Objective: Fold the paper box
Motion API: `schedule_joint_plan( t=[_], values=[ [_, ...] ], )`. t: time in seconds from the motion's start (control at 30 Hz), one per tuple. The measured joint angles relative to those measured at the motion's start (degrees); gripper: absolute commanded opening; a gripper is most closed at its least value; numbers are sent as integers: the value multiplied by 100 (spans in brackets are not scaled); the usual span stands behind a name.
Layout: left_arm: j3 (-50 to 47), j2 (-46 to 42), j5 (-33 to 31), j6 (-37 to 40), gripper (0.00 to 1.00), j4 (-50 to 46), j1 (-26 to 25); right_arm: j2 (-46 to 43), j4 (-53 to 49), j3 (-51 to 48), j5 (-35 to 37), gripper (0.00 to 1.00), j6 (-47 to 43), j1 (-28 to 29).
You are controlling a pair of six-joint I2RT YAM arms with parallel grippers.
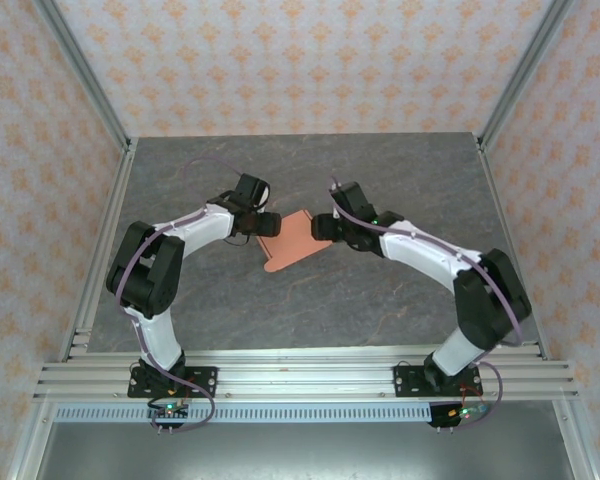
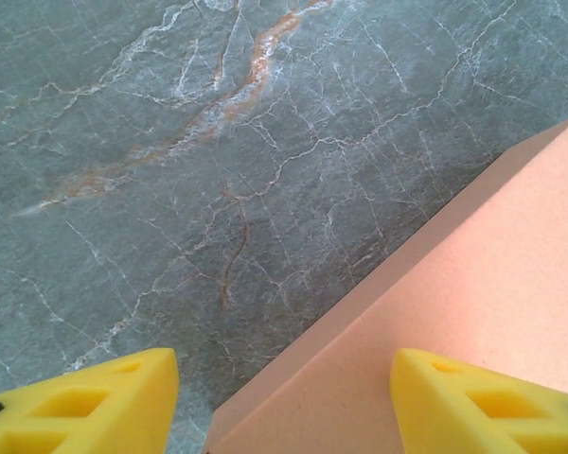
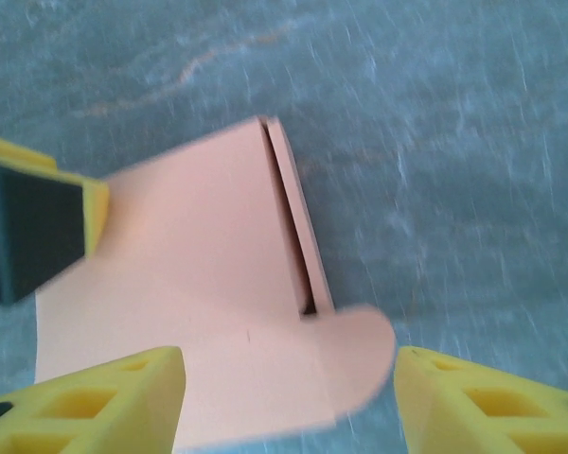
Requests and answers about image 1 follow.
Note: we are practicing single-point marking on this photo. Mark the orange cardboard paper box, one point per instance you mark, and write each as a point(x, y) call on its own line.
point(292, 240)

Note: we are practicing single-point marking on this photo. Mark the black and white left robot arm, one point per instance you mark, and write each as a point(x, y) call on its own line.
point(145, 275)

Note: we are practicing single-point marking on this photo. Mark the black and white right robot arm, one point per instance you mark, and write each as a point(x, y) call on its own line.
point(490, 300)

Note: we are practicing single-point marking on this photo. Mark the narrow aluminium table edge beam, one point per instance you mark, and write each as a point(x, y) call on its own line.
point(305, 355)

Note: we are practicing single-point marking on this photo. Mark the wide aluminium mounting beam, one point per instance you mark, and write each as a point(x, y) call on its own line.
point(305, 382)

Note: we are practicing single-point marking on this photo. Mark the small controller circuit board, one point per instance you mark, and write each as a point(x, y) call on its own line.
point(445, 415)
point(170, 411)

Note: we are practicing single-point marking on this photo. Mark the grey metal panel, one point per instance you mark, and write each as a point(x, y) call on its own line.
point(300, 450)

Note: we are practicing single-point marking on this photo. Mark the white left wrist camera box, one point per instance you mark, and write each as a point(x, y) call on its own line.
point(264, 195)

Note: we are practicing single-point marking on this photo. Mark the aluminium table side rail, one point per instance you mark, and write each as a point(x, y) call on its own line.
point(499, 200)
point(118, 190)

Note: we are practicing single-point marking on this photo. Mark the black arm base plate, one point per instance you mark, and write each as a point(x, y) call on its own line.
point(202, 375)
point(410, 382)

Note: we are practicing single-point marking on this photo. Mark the aluminium frame post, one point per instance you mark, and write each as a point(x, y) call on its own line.
point(86, 75)
point(522, 75)

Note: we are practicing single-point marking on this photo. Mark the aluminium lower frame rail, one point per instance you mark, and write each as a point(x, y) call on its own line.
point(575, 450)
point(28, 450)

